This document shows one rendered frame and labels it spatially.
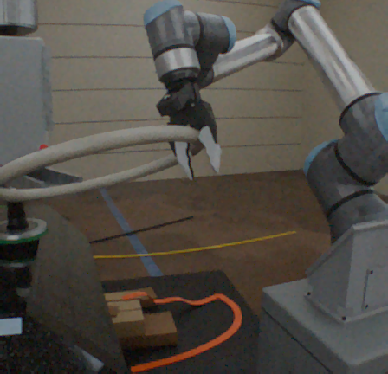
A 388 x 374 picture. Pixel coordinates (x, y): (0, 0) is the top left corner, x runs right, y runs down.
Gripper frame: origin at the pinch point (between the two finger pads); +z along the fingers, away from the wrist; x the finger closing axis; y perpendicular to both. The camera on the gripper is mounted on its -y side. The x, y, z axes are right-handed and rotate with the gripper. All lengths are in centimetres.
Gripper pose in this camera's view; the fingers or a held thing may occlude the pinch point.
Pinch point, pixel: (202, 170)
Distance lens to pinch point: 80.0
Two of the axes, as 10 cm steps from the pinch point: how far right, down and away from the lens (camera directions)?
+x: -9.1, 2.7, 3.2
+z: 2.6, 9.6, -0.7
